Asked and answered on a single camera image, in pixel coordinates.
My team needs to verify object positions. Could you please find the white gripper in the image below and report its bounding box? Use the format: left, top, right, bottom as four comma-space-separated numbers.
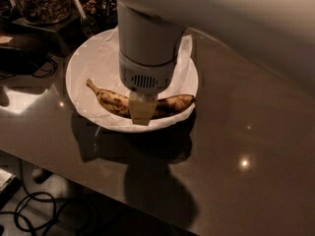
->
118, 51, 176, 126

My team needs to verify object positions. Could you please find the spotted ripe banana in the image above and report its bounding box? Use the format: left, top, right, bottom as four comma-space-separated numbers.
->
86, 79, 195, 120

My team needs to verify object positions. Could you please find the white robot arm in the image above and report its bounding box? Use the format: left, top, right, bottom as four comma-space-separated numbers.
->
117, 0, 315, 91

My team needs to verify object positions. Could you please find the white bowl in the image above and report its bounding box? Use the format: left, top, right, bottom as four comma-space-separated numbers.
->
65, 27, 200, 134

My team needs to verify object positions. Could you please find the white paper liner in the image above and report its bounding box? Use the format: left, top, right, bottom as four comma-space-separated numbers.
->
73, 26, 198, 131

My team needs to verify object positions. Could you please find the black stand under jars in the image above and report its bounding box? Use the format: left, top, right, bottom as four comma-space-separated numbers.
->
11, 3, 119, 58

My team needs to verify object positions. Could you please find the black device on left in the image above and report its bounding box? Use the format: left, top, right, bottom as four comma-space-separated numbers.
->
0, 33, 48, 75

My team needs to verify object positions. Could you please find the glass jar of nuts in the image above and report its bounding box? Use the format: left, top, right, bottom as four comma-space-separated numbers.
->
16, 0, 71, 26

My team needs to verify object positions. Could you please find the grey box on floor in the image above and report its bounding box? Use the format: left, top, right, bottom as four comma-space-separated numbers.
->
0, 168, 22, 209

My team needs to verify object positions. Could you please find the scoop with white handle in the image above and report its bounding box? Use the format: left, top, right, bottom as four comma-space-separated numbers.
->
73, 0, 99, 38

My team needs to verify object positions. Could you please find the black wire holder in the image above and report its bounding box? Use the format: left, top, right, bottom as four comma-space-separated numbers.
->
99, 0, 117, 29

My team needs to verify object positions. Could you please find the black cable on floor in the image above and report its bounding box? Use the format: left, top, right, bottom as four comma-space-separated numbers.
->
0, 159, 96, 236

